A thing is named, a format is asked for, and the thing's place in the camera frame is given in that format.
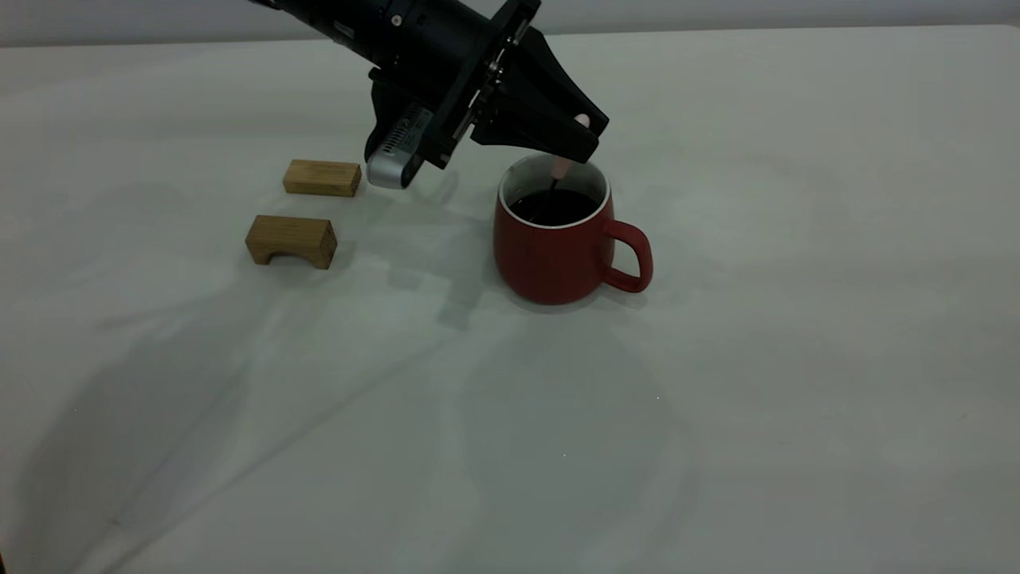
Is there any pink handled metal spoon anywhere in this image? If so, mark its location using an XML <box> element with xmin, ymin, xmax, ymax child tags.
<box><xmin>544</xmin><ymin>114</ymin><xmax>592</xmax><ymax>205</ymax></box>

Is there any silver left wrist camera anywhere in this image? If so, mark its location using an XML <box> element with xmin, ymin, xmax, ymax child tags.
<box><xmin>364</xmin><ymin>70</ymin><xmax>436</xmax><ymax>191</ymax></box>

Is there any flat rectangular wooden block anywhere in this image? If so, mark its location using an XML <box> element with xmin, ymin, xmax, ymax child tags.
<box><xmin>283</xmin><ymin>159</ymin><xmax>363</xmax><ymax>199</ymax></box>

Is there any dark coffee liquid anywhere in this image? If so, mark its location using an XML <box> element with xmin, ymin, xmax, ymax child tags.
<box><xmin>510</xmin><ymin>189</ymin><xmax>598</xmax><ymax>226</ymax></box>

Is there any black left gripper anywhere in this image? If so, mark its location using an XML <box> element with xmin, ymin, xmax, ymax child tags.
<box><xmin>375</xmin><ymin>0</ymin><xmax>611</xmax><ymax>171</ymax></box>

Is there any red ceramic mug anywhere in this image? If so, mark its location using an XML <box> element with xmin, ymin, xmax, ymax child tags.
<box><xmin>492</xmin><ymin>154</ymin><xmax>654</xmax><ymax>306</ymax></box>

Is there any arched wooden block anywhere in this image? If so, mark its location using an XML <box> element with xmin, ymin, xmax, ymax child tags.
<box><xmin>245</xmin><ymin>214</ymin><xmax>339</xmax><ymax>270</ymax></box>

